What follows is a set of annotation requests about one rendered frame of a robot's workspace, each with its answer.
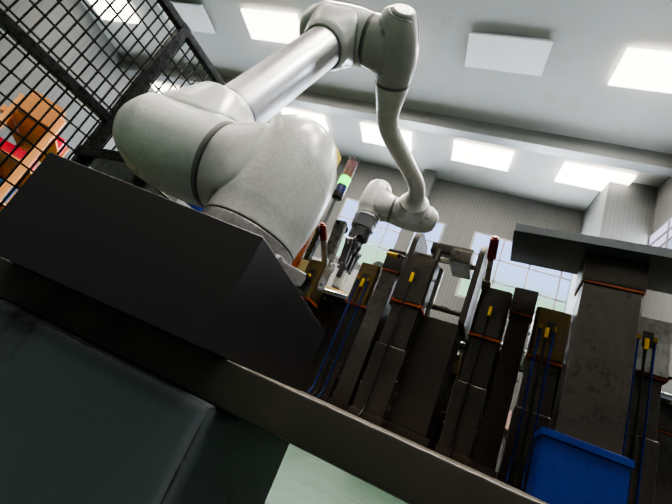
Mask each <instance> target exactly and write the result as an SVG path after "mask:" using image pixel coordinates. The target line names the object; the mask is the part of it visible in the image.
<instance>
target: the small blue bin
mask: <svg viewBox="0 0 672 504"><path fill-rule="evenodd" d="M534 438H535V439H536V442H535V447H534V452H533V457H532V461H531V466H530V471H529V476H528V481H527V486H526V491H525V493H527V494H529V495H531V496H533V497H536V498H538V499H540V500H542V501H544V502H547V503H549V504H627V501H628V493H629V484H630V476H631V470H634V469H635V461H633V460H631V459H629V458H626V457H623V456H621V455H618V454H615V453H613V452H610V451H607V450H605V449H602V448H599V447H597V446H594V445H591V444H589V443H586V442H583V441H581V440H578V439H575V438H573V437H570V436H567V435H565V434H562V433H559V432H557V431H554V430H551V429H549V428H545V427H541V428H540V429H539V430H537V431H536V432H535V436H534Z"/></svg>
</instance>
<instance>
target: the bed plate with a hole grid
mask: <svg viewBox="0 0 672 504"><path fill-rule="evenodd" d="M0 297H2V298H4V299H6V300H8V301H10V302H12V303H14V304H16V305H18V306H20V307H22V308H24V309H26V310H28V311H30V312H32V313H34V314H36V315H38V316H40V317H42V318H44V319H45V320H47V321H49V322H51V323H53V324H55V325H57V326H59V327H61V328H63V329H65V330H67V331H69V332H71V333H73V334H75V335H77V336H79V337H81V338H83V339H85V340H87V341H89V342H91V343H93V344H95V345H97V346H99V347H101V348H103V349H105V350H107V351H109V352H111V353H112V354H114V355H116V356H118V357H120V358H122V359H124V360H126V361H128V362H130V363H132V364H134V365H136V366H138V367H140V368H142V369H144V370H146V371H148V372H150V373H152V374H154V375H156V376H158V377H160V378H162V379H164V380H166V381H168V382H170V383H172V384H174V385H176V386H178V387H180V388H181V389H183V390H185V391H187V392H189V393H191V394H193V395H195V396H197V397H199V398H201V399H203V400H205V401H207V402H209V403H211V404H213V405H215V406H217V407H219V408H221V409H223V410H225V411H227V412H229V413H231V414H233V415H235V416H237V417H239V418H241V419H243V420H245V421H247V422H249V423H250V424H252V425H254V426H256V427H258V428H260V429H262V430H264V431H266V432H268V433H270V434H272V435H274V436H276V437H278V438H280V439H282V440H284V441H286V442H288V443H290V444H292V445H294V446H296V447H298V448H300V449H302V450H304V451H306V452H308V453H310V454H312V455H314V456H316V457H318V458H319V459H321V460H323V461H325V462H327V463H329V464H331V465H333V466H335V467H337V468H339V469H341V470H343V471H345V472H347V473H349V474H351V475H353V476H355V477H357V478H359V479H361V480H363V481H365V482H367V483H369V484H371V485H373V486H375V487H377V488H379V489H381V490H383V491H385V492H386V493H388V494H390V495H392V496H394V497H396V498H398V499H400V500H402V501H404V502H406V503H408V504H549V503H547V502H544V501H542V500H540V499H538V498H536V497H533V496H531V495H529V494H527V493H525V492H524V491H522V490H519V489H517V488H515V487H513V486H511V485H508V484H506V483H504V482H502V481H500V480H497V479H496V478H493V477H491V476H488V475H486V474H484V473H482V472H480V471H477V470H475V469H473V468H471V467H469V466H466V465H464V464H462V463H460V462H458V461H455V460H453V459H451V458H449V457H446V456H444V455H442V454H440V453H438V452H436V451H434V450H431V449H429V448H427V447H424V446H422V445H420V444H418V443H416V442H413V441H411V440H409V439H407V438H405V437H402V436H400V435H398V434H396V433H394V432H391V431H389V430H387V429H385V428H382V427H380V426H378V425H376V424H373V423H371V422H369V421H367V420H365V419H362V418H360V417H358V416H356V415H354V414H351V413H349V412H347V411H345V410H343V409H341V408H338V407H336V406H334V405H332V404H330V403H327V402H325V401H323V400H321V399H319V398H316V397H314V396H312V395H310V394H308V393H305V392H304V391H301V390H300V391H299V390H297V389H295V388H292V387H290V386H288V385H285V384H283V383H281V382H278V381H276V380H274V379H272V378H269V377H267V376H265V375H262V374H260V373H258V372H255V371H253V370H251V369H248V368H246V367H244V366H241V365H239V364H237V363H235V362H232V361H230V360H228V359H225V358H223V357H221V356H218V355H216V354H214V353H211V352H209V351H207V350H205V349H202V348H200V347H198V346H196V345H193V344H191V343H189V342H187V341H185V340H182V339H180V338H178V337H176V336H174V335H172V334H169V333H167V332H165V331H163V330H161V329H158V328H156V327H154V326H152V325H150V324H147V323H145V322H143V321H141V320H139V319H136V318H134V317H132V316H130V315H128V314H125V313H123V312H121V311H119V310H117V309H114V308H112V307H110V306H108V305H106V304H103V303H101V302H99V301H97V300H95V299H92V298H90V297H88V296H86V295H84V294H81V293H79V292H77V291H75V290H73V289H70V288H68V287H66V286H64V285H62V284H59V283H57V282H55V281H53V280H51V279H49V278H46V277H44V276H42V275H40V274H38V273H35V272H33V271H31V270H29V269H27V268H24V267H22V266H20V265H18V264H16V263H13V262H11V261H9V260H7V259H5V258H2V257H0Z"/></svg>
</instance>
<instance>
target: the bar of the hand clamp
mask: <svg viewBox="0 0 672 504"><path fill-rule="evenodd" d="M347 225H348V224H347V222H346V221H342V220H338V219H336V221H335V223H334V226H333V229H332V231H331V234H330V237H329V239H328V242H327V251H328V259H329V262H328V267H329V265H330V263H334V261H335V258H336V255H337V252H338V250H339V247H340V244H341V241H342V239H343V236H344V234H345V233H347V232H348V227H347Z"/></svg>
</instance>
